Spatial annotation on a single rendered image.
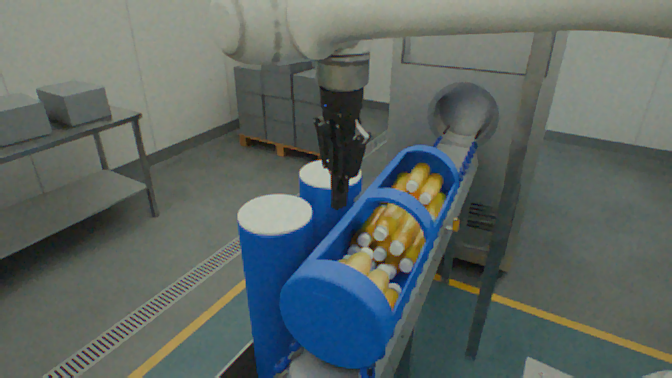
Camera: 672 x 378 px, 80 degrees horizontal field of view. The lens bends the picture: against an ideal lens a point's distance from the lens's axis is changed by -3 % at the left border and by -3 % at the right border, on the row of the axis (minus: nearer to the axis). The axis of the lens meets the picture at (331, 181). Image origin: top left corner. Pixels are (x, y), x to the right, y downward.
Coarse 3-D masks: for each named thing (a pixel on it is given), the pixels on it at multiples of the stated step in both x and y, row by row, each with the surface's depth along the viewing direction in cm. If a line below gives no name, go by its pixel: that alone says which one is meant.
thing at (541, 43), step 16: (544, 32) 140; (544, 48) 142; (528, 64) 147; (544, 64) 144; (528, 80) 149; (528, 96) 151; (528, 112) 153; (528, 128) 155; (512, 144) 161; (512, 160) 163; (512, 176) 166; (512, 192) 169; (512, 208) 172; (496, 224) 178; (496, 240) 181; (496, 256) 184; (496, 272) 187; (480, 288) 195; (480, 304) 199; (480, 320) 203; (480, 336) 207
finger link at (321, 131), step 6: (318, 120) 75; (318, 126) 75; (318, 132) 76; (324, 132) 76; (318, 138) 76; (324, 138) 76; (324, 144) 76; (324, 150) 76; (324, 156) 76; (324, 162) 77
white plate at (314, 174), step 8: (320, 160) 195; (328, 160) 195; (304, 168) 187; (312, 168) 187; (320, 168) 187; (304, 176) 180; (312, 176) 180; (320, 176) 180; (328, 176) 180; (360, 176) 181; (312, 184) 174; (320, 184) 173; (328, 184) 173
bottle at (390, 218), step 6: (390, 204) 133; (384, 210) 130; (390, 210) 129; (396, 210) 129; (402, 210) 132; (384, 216) 126; (390, 216) 126; (396, 216) 128; (402, 216) 131; (378, 222) 125; (384, 222) 124; (390, 222) 124; (396, 222) 126; (390, 228) 124; (390, 234) 125
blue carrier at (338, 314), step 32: (416, 160) 164; (448, 160) 156; (384, 192) 126; (448, 192) 164; (352, 224) 139; (320, 256) 101; (288, 288) 98; (320, 288) 93; (352, 288) 90; (288, 320) 103; (320, 320) 98; (352, 320) 93; (384, 320) 91; (320, 352) 103; (352, 352) 97
